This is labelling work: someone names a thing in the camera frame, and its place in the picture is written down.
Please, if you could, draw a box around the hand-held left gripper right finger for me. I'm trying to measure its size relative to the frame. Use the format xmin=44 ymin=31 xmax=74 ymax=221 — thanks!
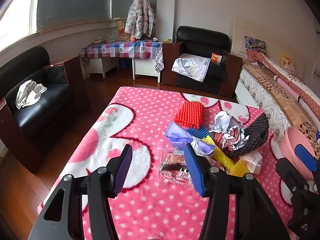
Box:
xmin=184 ymin=144 xmax=290 ymax=240

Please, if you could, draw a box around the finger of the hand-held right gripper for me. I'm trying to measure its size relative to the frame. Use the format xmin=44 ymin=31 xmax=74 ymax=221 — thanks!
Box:
xmin=294 ymin=144 xmax=320 ymax=173
xmin=276 ymin=157 xmax=313 ymax=196

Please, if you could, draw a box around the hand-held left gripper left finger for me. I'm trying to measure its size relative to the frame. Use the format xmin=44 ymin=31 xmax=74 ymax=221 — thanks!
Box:
xmin=27 ymin=144 xmax=133 ymax=240

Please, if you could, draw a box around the pink plastic basin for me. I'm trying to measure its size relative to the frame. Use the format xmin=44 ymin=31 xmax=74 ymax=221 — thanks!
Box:
xmin=278 ymin=126 xmax=320 ymax=180

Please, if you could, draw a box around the purple cloth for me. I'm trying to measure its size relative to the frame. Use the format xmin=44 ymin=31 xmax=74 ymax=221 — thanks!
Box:
xmin=165 ymin=124 xmax=216 ymax=158

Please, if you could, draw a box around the red foam net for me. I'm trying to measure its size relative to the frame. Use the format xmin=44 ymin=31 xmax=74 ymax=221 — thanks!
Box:
xmin=174 ymin=101 xmax=204 ymax=129

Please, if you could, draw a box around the clear snack wrapper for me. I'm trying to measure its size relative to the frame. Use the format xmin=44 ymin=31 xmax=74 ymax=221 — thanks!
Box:
xmin=158 ymin=147 xmax=194 ymax=188

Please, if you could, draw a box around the yellow snack wrapper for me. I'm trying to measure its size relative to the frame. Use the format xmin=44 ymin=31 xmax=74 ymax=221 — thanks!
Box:
xmin=201 ymin=136 xmax=260 ymax=180

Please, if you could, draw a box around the blue foam net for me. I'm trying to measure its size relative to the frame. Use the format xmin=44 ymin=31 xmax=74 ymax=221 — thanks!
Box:
xmin=186 ymin=127 xmax=213 ymax=140

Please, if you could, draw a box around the white orange-print wrapper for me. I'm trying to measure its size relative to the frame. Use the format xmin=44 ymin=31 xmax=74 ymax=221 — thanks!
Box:
xmin=239 ymin=150 xmax=263 ymax=174

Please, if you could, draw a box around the black foam net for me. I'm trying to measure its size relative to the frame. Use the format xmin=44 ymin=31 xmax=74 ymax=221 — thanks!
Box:
xmin=225 ymin=112 xmax=270 ymax=159

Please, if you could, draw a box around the brown leaf-pattern blanket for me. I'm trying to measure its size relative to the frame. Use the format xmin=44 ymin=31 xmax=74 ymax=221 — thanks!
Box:
xmin=242 ymin=62 xmax=320 ymax=153

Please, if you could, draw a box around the pink dotted blanket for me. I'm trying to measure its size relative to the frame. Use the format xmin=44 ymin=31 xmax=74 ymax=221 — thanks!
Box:
xmin=37 ymin=86 xmax=295 ymax=240

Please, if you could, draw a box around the bed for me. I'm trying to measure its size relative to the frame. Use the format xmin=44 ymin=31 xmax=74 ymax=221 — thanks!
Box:
xmin=234 ymin=17 xmax=320 ymax=155

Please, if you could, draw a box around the rolled polka dot quilt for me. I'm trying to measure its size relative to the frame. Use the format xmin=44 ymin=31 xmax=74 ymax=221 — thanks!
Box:
xmin=246 ymin=50 xmax=320 ymax=120

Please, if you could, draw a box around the yellow floral pillow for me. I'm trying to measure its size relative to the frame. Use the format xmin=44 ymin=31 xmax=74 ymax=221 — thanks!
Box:
xmin=280 ymin=54 xmax=296 ymax=68

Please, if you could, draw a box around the black armchair with white cloth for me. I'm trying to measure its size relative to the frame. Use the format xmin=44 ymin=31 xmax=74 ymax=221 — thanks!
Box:
xmin=0 ymin=46 xmax=89 ymax=174

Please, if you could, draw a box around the floral pillowcase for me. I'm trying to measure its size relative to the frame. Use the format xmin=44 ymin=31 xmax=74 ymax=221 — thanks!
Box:
xmin=171 ymin=57 xmax=211 ymax=82

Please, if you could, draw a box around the white table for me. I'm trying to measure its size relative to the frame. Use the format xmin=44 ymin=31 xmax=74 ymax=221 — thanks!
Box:
xmin=87 ymin=57 xmax=161 ymax=83

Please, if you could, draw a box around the checkered hanging cloth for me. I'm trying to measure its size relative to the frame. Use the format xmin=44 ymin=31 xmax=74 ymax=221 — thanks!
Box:
xmin=154 ymin=45 xmax=165 ymax=73

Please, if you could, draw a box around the colourful cartoon pillow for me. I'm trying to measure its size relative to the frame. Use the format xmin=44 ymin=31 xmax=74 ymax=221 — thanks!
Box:
xmin=244 ymin=36 xmax=266 ymax=54

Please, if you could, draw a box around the white crumpled cloth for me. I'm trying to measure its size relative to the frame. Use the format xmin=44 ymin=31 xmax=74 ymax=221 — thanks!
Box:
xmin=15 ymin=79 xmax=47 ymax=109

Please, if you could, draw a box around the black armchair with wooden sides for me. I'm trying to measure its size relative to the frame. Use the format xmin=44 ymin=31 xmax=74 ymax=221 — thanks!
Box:
xmin=162 ymin=26 xmax=243 ymax=98

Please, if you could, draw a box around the tan bag with red print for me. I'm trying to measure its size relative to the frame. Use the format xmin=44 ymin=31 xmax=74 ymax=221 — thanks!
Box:
xmin=115 ymin=20 xmax=131 ymax=40

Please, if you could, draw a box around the patterned puffy jacket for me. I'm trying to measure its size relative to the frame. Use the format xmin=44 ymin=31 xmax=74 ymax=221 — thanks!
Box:
xmin=124 ymin=0 xmax=154 ymax=40

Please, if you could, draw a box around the window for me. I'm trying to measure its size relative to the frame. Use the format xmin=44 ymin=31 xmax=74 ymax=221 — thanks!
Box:
xmin=0 ymin=0 xmax=158 ymax=52

